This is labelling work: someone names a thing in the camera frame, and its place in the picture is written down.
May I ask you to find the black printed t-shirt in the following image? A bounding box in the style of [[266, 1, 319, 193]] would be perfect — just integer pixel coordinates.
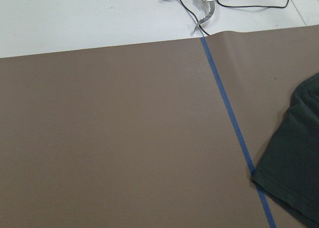
[[252, 74, 319, 228]]

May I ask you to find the thin black cable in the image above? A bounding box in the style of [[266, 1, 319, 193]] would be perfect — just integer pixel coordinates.
[[169, 0, 319, 36]]

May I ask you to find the brown table mat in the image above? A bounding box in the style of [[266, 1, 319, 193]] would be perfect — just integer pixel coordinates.
[[0, 25, 319, 228]]

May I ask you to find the blue tape line lengthwise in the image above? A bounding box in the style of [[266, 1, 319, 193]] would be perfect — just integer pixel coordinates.
[[200, 37, 277, 228]]

